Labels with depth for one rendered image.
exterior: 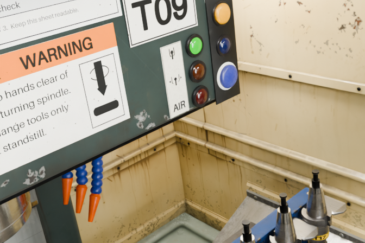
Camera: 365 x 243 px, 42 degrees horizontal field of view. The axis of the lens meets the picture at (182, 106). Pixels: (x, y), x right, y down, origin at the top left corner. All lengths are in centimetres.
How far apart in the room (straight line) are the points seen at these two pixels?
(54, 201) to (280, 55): 77
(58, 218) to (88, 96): 90
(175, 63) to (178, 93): 4
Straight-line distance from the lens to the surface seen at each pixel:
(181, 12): 55
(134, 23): 51
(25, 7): 45
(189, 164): 203
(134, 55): 51
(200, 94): 58
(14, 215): 65
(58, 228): 138
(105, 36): 49
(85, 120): 49
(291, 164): 163
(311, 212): 108
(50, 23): 46
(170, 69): 55
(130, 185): 195
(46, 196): 132
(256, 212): 178
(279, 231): 100
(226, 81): 60
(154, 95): 54
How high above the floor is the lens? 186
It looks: 22 degrees down
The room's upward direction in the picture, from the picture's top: 8 degrees counter-clockwise
